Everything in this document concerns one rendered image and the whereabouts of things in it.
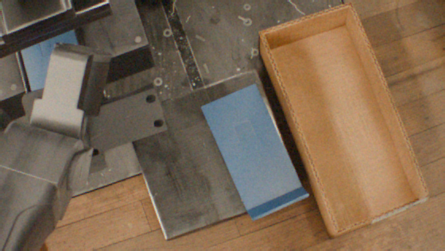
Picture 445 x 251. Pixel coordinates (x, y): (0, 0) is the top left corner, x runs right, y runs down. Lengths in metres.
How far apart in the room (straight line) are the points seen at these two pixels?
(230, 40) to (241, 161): 0.16
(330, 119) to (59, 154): 0.45
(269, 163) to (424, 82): 0.23
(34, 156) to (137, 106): 0.17
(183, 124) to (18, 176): 0.39
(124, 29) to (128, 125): 0.21
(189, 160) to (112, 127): 0.22
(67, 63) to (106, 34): 0.27
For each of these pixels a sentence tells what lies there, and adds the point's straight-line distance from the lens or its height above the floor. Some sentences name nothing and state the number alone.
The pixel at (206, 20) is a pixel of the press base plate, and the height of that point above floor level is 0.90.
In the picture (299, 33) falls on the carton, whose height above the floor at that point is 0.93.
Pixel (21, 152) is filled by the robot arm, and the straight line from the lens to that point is 0.80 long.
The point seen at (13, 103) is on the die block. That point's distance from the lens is 1.14.
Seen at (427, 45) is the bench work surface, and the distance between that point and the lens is 1.20.
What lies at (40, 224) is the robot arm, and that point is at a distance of 0.78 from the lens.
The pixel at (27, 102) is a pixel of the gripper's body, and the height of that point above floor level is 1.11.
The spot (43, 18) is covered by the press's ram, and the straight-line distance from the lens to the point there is 0.92.
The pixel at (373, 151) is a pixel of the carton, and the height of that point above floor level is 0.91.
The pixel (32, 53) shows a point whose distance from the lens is 1.12.
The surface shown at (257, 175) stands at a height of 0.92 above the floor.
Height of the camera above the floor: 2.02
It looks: 75 degrees down
